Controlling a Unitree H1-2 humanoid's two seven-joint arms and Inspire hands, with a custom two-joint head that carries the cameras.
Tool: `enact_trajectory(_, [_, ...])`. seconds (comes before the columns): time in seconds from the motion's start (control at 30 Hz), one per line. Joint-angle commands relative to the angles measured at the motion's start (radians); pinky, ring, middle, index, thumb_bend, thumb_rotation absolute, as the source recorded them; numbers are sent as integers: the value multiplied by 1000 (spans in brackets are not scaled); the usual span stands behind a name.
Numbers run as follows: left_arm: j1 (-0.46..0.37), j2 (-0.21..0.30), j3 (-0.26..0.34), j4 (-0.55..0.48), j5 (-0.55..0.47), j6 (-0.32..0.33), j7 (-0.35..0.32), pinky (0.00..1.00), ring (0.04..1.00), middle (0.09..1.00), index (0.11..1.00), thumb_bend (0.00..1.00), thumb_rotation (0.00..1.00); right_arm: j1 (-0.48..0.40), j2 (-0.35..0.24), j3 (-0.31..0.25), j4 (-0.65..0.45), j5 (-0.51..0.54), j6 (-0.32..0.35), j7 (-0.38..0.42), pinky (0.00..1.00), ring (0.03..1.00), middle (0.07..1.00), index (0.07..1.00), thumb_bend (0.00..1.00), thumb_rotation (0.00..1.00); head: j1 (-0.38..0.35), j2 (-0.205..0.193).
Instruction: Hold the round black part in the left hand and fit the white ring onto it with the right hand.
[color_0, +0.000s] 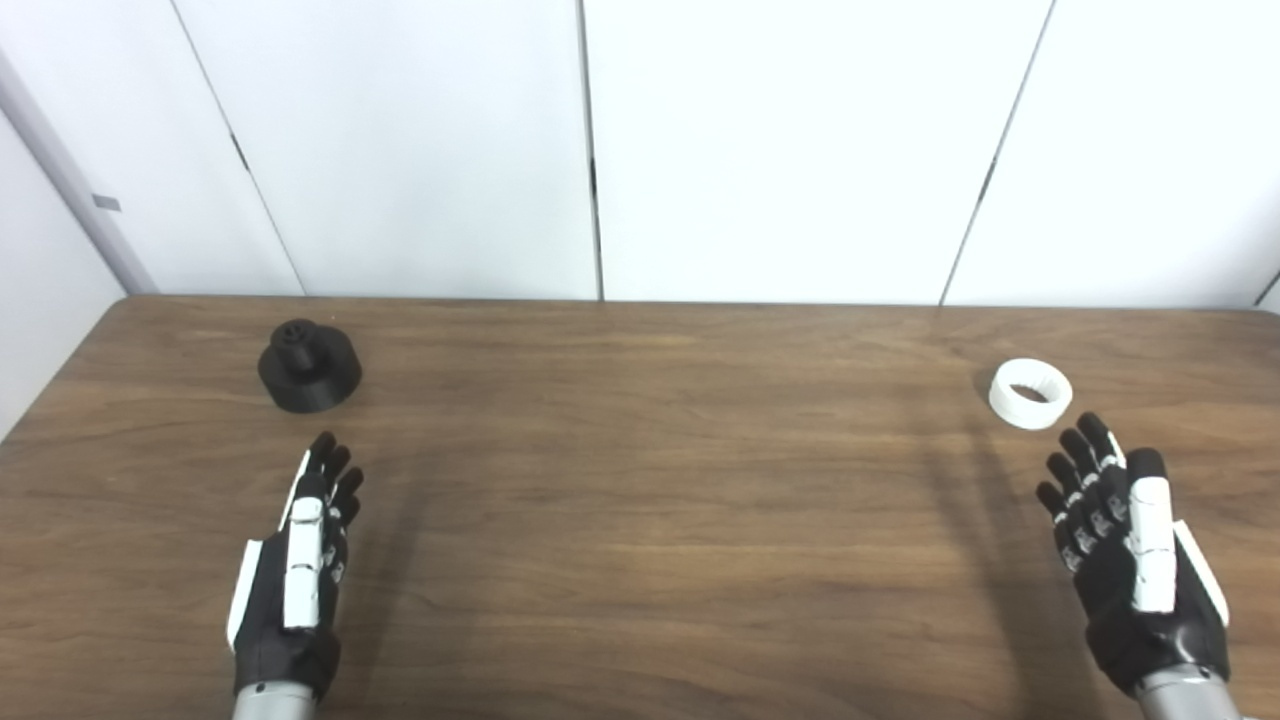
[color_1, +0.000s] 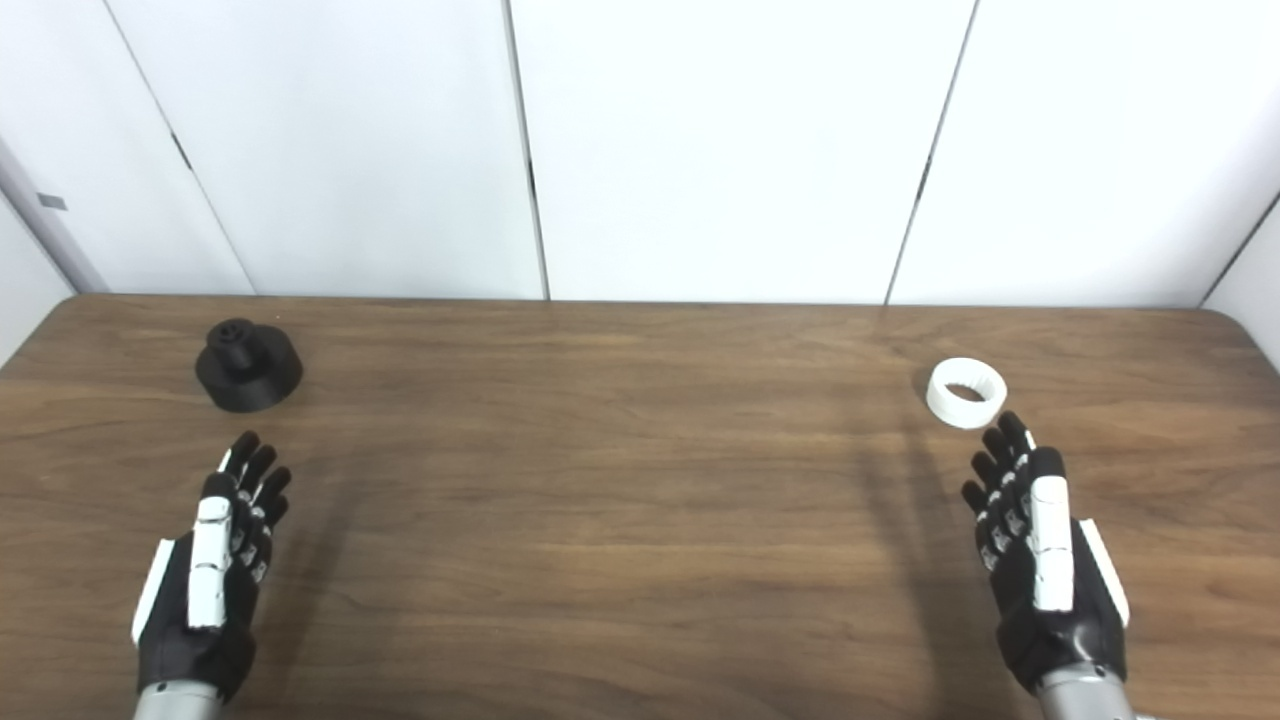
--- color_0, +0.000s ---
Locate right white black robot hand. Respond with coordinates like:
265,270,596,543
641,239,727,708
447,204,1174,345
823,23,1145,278
1035,412,1231,698

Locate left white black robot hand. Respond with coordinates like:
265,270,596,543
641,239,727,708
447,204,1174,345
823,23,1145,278
228,432,365,701

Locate white toothed plastic ring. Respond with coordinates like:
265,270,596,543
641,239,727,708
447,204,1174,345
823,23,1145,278
989,358,1074,431

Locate round black plastic part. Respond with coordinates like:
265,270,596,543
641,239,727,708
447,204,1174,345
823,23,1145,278
258,318,362,414

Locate grey wall corner post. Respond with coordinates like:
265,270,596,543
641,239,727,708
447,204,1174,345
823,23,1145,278
0,48,159,297

